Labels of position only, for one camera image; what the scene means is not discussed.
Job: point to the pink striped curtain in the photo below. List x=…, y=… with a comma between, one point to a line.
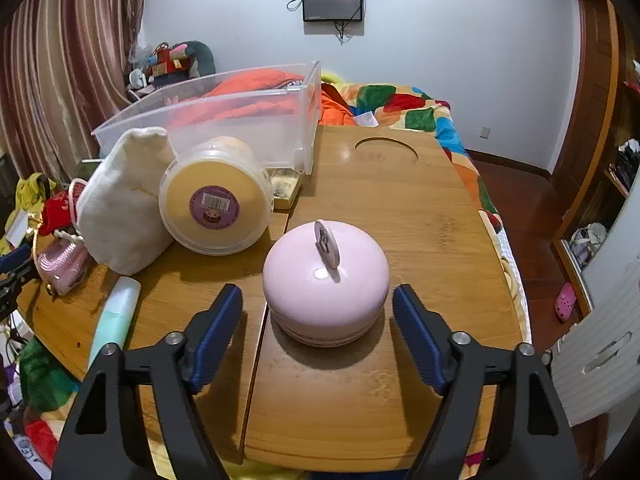
x=60, y=60

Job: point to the white cloth pouch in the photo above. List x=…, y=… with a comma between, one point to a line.
x=125, y=220

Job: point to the red gift box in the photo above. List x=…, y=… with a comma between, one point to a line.
x=167, y=64

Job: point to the pink knitted bag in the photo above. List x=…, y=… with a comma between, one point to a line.
x=62, y=262

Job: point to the pink clog shoe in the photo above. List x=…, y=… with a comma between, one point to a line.
x=565, y=302

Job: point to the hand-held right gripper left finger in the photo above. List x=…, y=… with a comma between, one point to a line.
x=220, y=330

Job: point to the green cloth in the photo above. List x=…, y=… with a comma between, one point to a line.
x=42, y=375

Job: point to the pink round lidded jar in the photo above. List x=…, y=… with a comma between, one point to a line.
x=310, y=280

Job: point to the round plastic tub yellow lid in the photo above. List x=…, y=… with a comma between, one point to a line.
x=215, y=180

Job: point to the orange puffer jacket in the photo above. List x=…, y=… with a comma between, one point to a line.
x=335, y=110

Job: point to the mint green tube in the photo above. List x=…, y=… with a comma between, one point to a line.
x=117, y=310

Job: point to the wooden desk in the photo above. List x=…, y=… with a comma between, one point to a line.
x=400, y=240

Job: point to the small white fan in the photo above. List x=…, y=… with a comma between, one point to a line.
x=136, y=79

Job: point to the yellow cloth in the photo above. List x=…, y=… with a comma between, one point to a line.
x=32, y=187

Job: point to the clear plastic storage box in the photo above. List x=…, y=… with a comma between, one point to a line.
x=240, y=125

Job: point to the grey plush cushion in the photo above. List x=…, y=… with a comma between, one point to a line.
x=202, y=57

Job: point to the wooden wardrobe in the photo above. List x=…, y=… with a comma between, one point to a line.
x=595, y=85

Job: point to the white wardrobe door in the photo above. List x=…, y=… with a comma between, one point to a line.
x=605, y=335

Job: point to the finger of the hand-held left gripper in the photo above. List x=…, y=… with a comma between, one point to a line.
x=15, y=260

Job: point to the small tan wooden block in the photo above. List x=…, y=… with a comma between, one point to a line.
x=285, y=190

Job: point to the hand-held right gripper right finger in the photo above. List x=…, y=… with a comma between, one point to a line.
x=417, y=340

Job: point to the small black wall monitor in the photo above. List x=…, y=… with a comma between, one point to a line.
x=332, y=2

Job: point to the white wall socket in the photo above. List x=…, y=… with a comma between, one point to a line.
x=483, y=132

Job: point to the colourful patchwork blanket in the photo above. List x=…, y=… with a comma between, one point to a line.
x=420, y=115

